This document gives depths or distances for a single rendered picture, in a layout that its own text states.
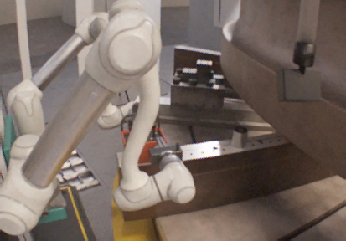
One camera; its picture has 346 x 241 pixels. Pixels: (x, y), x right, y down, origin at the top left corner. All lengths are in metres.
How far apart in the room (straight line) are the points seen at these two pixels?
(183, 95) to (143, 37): 1.90
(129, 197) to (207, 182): 0.67
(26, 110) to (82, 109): 0.79
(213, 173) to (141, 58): 1.09
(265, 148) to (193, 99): 1.01
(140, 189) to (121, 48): 0.56
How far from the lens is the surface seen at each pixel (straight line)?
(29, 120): 1.50
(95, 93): 0.70
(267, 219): 1.77
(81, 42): 1.73
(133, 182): 1.02
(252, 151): 1.63
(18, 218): 0.90
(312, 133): 1.29
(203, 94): 2.47
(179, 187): 1.02
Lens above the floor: 1.52
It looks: 24 degrees down
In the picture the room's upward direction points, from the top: 1 degrees clockwise
